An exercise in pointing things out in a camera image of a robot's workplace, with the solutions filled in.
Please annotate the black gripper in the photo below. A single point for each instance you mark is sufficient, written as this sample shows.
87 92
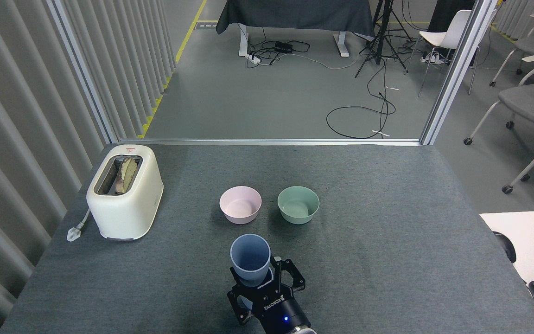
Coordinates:
281 313

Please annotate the light blue cup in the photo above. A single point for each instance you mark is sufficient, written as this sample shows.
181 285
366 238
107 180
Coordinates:
250 271

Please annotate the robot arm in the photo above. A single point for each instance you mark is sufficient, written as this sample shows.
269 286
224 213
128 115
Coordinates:
305 330

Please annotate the pink bowl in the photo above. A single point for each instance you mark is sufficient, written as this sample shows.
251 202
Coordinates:
240 206

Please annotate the green bowl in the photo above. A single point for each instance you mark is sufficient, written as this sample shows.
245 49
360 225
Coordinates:
298 206

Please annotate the cream white toaster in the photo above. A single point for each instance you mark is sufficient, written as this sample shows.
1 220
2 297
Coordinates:
125 208

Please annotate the toasted bread slice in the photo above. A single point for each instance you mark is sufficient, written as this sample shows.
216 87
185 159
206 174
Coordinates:
127 174

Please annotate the white power strip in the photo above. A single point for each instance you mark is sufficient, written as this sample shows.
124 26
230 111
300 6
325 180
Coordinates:
253 58
431 58

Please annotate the black power adapter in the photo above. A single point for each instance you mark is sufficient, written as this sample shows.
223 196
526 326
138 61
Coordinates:
283 47

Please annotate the white table leg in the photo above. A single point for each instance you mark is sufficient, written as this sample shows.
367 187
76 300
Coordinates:
341 44
243 41

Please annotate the black round object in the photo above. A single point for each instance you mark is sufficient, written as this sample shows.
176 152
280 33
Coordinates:
508 248

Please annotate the white desk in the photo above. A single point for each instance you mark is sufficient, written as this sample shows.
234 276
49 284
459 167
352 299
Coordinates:
531 236

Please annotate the black tripod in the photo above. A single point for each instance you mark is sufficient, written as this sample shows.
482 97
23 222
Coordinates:
379 39

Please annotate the dark grey table cloth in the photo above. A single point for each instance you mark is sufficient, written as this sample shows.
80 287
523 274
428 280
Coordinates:
295 14

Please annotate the white plastic chair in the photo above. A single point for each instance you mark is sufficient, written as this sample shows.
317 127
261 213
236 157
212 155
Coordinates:
448 36

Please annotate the black cloth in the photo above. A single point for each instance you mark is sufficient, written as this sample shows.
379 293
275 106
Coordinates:
443 14

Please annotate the silver frame rail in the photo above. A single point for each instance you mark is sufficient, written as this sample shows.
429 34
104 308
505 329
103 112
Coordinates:
267 141

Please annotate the silver frame post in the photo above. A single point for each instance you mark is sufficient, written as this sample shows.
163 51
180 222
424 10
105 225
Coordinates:
458 69
84 69

